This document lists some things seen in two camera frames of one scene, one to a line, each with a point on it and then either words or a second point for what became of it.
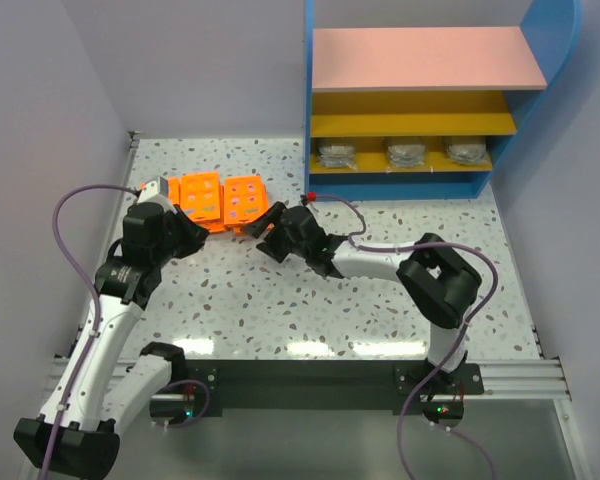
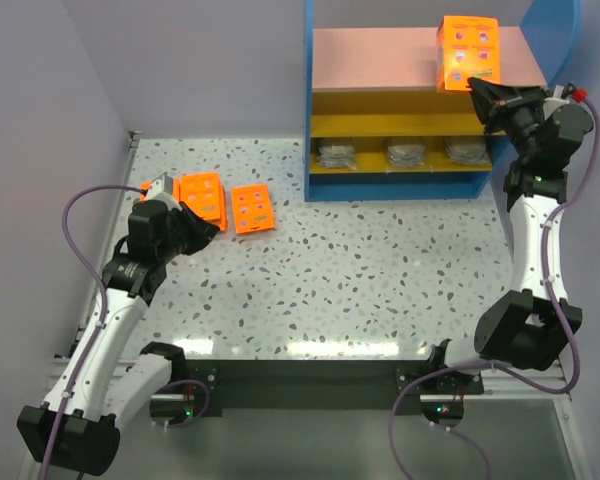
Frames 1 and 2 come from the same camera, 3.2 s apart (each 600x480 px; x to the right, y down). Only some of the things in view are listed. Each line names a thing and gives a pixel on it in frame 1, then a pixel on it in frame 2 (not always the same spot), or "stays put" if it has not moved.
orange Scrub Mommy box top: x=244 y=198 -> x=467 y=46
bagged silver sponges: x=408 y=153 stays put
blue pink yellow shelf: x=426 y=112 stays put
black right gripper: x=276 y=238 -> x=503 y=103
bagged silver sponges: x=466 y=150 stays put
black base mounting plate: x=329 y=388 stays put
